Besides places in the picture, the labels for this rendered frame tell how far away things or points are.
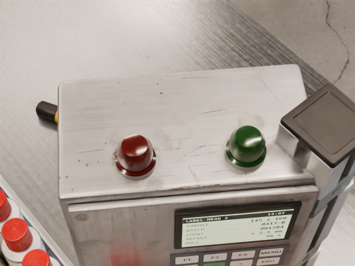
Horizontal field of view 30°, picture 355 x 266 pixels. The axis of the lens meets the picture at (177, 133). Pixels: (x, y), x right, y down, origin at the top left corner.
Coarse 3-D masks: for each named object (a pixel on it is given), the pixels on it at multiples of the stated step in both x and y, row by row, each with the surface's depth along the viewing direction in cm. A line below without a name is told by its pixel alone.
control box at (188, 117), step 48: (96, 96) 45; (144, 96) 45; (192, 96) 45; (240, 96) 45; (288, 96) 45; (96, 144) 43; (192, 144) 43; (96, 192) 41; (144, 192) 41; (192, 192) 41; (240, 192) 42; (288, 192) 42; (96, 240) 45; (144, 240) 45; (288, 240) 48
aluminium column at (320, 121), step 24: (312, 96) 42; (336, 96) 42; (288, 120) 41; (312, 120) 41; (336, 120) 41; (288, 144) 42; (312, 144) 40; (336, 144) 40; (312, 168) 41; (336, 168) 40; (312, 216) 45; (336, 216) 51; (312, 240) 54; (312, 264) 59
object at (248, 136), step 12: (240, 132) 41; (252, 132) 41; (228, 144) 42; (240, 144) 40; (252, 144) 40; (264, 144) 41; (228, 156) 42; (240, 156) 41; (252, 156) 41; (264, 156) 42; (240, 168) 41; (252, 168) 41
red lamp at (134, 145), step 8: (128, 136) 40; (136, 136) 40; (120, 144) 40; (128, 144) 40; (136, 144) 40; (144, 144) 40; (120, 152) 40; (128, 152) 40; (136, 152) 40; (144, 152) 40; (152, 152) 41; (120, 160) 40; (128, 160) 40; (136, 160) 40; (144, 160) 40; (152, 160) 41; (120, 168) 41; (128, 168) 41; (136, 168) 40; (144, 168) 41; (152, 168) 41; (128, 176) 41; (136, 176) 41; (144, 176) 41
